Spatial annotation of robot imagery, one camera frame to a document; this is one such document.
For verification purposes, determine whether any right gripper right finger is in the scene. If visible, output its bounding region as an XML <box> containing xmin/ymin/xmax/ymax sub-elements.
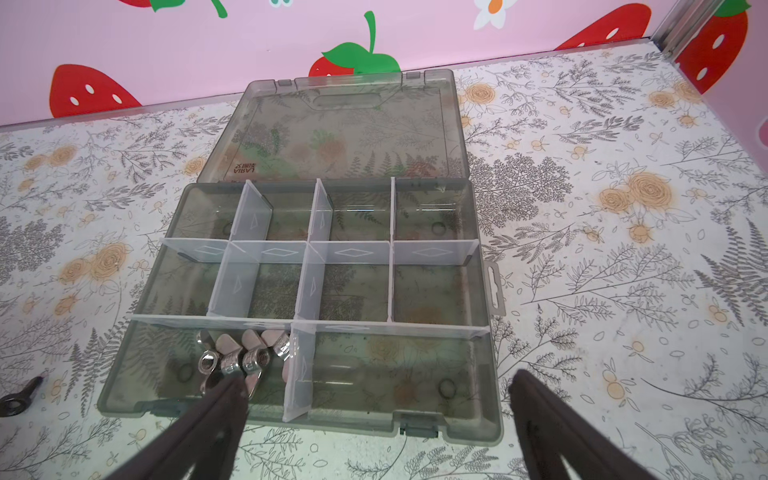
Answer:
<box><xmin>508</xmin><ymin>370</ymin><xmax>652</xmax><ymax>479</ymax></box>

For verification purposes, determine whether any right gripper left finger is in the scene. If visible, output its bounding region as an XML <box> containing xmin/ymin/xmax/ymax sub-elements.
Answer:
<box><xmin>109</xmin><ymin>376</ymin><xmax>249</xmax><ymax>479</ymax></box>

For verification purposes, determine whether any silver wing nuts pile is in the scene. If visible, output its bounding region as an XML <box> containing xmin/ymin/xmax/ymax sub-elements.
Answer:
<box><xmin>196</xmin><ymin>329</ymin><xmax>291</xmax><ymax>397</ymax></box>

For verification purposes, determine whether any black wing nut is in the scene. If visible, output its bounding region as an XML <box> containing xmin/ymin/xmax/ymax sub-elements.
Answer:
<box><xmin>0</xmin><ymin>376</ymin><xmax>44</xmax><ymax>418</ymax></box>

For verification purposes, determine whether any grey plastic organizer box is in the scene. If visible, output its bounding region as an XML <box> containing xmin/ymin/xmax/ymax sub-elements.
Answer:
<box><xmin>97</xmin><ymin>70</ymin><xmax>504</xmax><ymax>445</ymax></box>

